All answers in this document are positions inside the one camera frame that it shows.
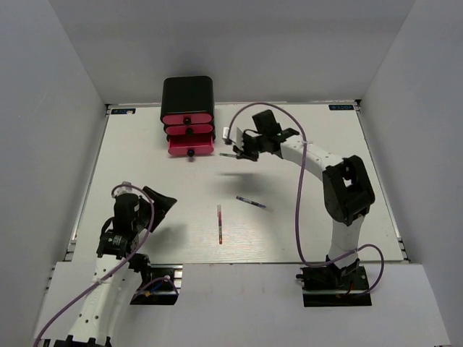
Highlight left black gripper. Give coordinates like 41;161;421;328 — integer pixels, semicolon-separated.
133;186;177;232

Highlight purple gel pen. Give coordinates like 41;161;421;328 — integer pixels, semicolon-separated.
236;195;273;211

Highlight black drawer cabinet pink drawers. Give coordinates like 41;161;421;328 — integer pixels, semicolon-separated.
160;75;216;158

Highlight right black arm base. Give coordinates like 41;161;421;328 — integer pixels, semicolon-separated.
296;266;372;307

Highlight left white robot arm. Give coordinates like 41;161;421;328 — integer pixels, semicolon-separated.
33;182;179;346

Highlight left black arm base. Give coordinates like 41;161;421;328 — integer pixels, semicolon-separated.
130;265;183;306

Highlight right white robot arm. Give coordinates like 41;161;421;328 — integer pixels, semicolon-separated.
222;106;375;288

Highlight red gel pen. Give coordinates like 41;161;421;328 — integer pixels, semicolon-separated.
217;205;223;245

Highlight blue label sticker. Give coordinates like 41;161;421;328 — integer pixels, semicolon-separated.
328;104;354;111
111;108;136;115

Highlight left blue label sticker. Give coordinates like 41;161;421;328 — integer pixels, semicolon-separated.
111;108;136;115

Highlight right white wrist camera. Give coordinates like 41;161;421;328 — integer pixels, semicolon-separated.
222;127;243;146

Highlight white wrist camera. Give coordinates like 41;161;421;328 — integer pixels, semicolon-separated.
111;181;134;199
222;127;243;146

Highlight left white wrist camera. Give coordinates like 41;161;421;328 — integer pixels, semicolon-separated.
111;181;134;199

